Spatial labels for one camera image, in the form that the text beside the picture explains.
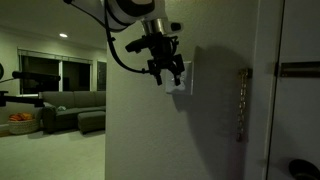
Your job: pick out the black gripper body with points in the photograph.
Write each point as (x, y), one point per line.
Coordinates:
(163, 50)

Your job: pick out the recessed ceiling light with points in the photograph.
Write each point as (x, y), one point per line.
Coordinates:
(62, 35)

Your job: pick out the white light switch plate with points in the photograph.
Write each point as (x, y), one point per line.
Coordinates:
(186, 81)

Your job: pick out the woven basket with orange items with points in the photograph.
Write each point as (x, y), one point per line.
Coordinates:
(22, 123)

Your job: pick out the brass chain slide track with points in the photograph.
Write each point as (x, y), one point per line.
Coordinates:
(299, 69)

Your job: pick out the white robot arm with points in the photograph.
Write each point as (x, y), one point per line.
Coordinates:
(118, 15)

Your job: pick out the dark window with blinds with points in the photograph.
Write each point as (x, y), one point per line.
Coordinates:
(62, 73)

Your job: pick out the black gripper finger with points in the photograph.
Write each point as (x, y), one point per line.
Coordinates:
(158, 79)
(176, 78)

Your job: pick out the black camera on stand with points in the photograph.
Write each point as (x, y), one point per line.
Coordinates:
(30, 82)

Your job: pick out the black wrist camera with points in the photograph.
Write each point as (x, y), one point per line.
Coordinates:
(137, 45)

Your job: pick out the black deadbolt knob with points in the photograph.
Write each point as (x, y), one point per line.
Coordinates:
(303, 170)

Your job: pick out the grey sectional sofa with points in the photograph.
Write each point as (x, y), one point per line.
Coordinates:
(61, 109)

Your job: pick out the grey ottoman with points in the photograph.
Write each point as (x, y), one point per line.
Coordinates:
(91, 121)

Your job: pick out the white door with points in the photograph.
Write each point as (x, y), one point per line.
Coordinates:
(296, 123)

